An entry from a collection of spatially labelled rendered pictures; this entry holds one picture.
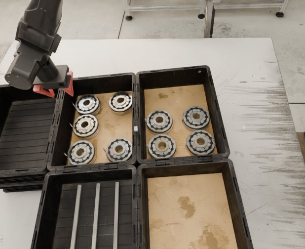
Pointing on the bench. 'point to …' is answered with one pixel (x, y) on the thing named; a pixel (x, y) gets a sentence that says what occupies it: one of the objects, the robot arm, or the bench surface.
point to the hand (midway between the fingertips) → (62, 94)
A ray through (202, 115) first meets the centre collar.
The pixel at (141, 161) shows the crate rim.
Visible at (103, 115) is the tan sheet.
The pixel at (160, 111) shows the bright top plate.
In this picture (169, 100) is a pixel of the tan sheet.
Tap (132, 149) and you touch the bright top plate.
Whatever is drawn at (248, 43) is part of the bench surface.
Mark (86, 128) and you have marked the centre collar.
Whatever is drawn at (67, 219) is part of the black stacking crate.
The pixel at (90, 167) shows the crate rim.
